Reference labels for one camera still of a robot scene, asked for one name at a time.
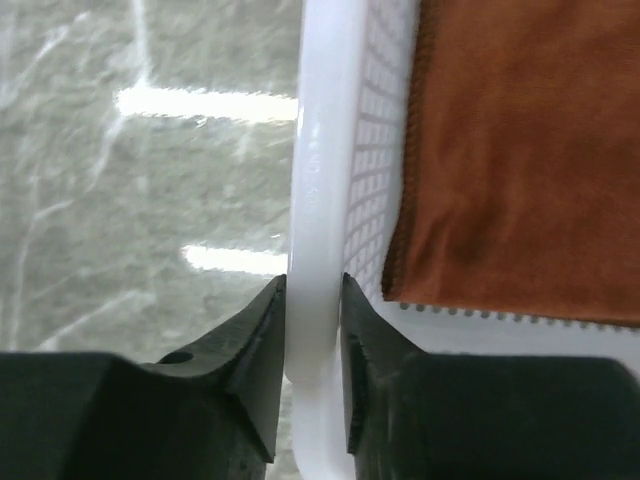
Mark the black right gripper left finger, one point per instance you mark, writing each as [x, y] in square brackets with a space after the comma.
[208, 410]

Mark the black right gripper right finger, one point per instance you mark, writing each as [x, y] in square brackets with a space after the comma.
[411, 414]

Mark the rust brown towel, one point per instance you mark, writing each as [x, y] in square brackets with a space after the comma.
[521, 161]

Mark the white basket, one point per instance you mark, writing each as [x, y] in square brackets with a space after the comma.
[355, 65]

